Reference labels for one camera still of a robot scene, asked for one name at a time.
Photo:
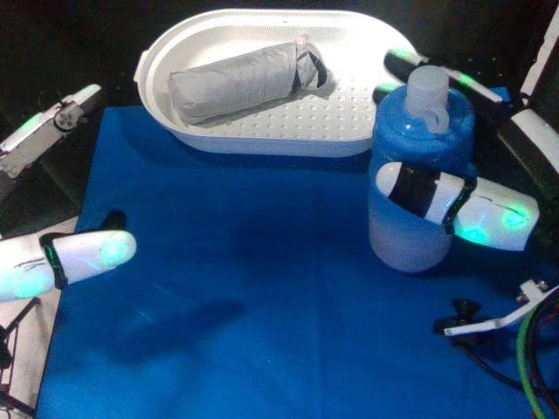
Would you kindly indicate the black tripod stand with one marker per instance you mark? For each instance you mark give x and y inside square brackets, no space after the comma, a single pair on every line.
[11,349]

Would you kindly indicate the white perforated plastic basin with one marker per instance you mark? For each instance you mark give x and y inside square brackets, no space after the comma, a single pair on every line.
[271,126]

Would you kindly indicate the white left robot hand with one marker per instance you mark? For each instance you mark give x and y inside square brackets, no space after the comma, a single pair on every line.
[493,209]

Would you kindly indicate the grey umbrella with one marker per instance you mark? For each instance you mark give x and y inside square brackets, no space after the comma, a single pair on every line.
[236,87]

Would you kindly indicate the blue bottle with white cap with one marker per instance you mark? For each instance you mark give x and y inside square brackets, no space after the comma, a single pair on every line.
[419,144]

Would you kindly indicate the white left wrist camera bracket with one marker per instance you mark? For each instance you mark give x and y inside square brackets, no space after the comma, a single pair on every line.
[476,325]

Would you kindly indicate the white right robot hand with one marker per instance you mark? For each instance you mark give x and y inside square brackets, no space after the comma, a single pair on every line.
[83,257]

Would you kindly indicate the blue table cloth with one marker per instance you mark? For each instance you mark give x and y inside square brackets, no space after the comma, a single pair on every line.
[244,270]

